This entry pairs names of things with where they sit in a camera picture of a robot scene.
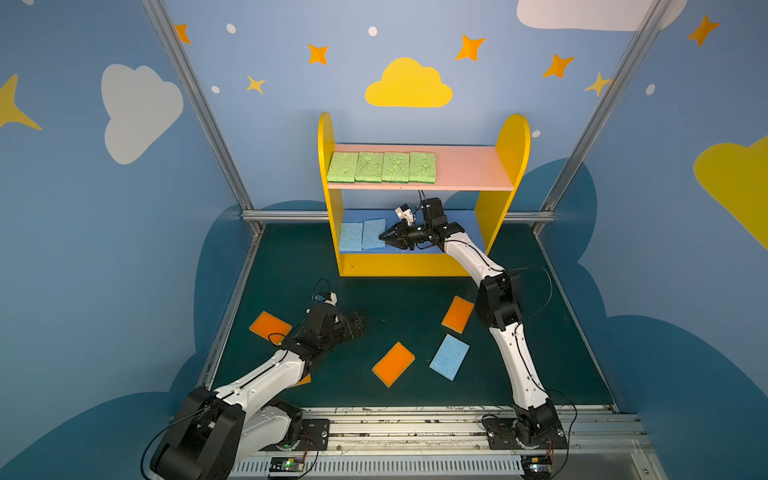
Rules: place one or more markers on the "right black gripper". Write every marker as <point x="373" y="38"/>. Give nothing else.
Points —
<point x="405" y="234"/>

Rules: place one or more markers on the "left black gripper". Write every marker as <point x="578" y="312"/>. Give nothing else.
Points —
<point x="344" y="324"/>

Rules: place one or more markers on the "blue sponge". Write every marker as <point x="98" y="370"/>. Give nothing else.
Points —
<point x="372" y="229"/>
<point x="449" y="357"/>
<point x="351" y="237"/>

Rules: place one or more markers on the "green sponge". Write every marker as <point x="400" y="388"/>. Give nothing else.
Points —
<point x="395" y="168"/>
<point x="342" y="168"/>
<point x="423" y="167"/>
<point x="369" y="167"/>

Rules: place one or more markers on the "orange sponge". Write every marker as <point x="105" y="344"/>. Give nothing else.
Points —
<point x="304" y="380"/>
<point x="458" y="314"/>
<point x="270" y="328"/>
<point x="393" y="364"/>

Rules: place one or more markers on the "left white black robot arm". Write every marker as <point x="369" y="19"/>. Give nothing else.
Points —
<point x="214" y="429"/>

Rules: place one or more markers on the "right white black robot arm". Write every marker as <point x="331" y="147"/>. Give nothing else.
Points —
<point x="497" y="306"/>

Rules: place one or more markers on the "yellow shelf pink blue boards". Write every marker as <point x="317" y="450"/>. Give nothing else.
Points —
<point x="418" y="211"/>

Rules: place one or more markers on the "left controller board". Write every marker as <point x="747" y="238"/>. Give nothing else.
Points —
<point x="286" y="466"/>

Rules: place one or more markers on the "controller board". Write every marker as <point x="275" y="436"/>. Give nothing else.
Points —
<point x="286" y="466"/>
<point x="536" y="468"/>

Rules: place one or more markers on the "right controller board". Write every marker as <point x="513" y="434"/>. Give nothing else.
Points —
<point x="536" y="468"/>

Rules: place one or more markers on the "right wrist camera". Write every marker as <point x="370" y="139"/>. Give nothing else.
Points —
<point x="405" y="214"/>

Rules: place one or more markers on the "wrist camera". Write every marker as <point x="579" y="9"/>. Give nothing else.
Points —
<point x="326" y="298"/>
<point x="405" y="214"/>

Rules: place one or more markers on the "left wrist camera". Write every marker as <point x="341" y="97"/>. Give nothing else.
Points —
<point x="326" y="298"/>

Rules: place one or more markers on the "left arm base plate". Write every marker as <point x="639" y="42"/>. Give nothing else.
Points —
<point x="312" y="434"/>

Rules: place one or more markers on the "aluminium rail base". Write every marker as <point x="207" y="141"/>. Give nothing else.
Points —
<point x="449" y="442"/>

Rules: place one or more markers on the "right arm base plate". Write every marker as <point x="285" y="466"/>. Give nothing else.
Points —
<point x="505" y="433"/>

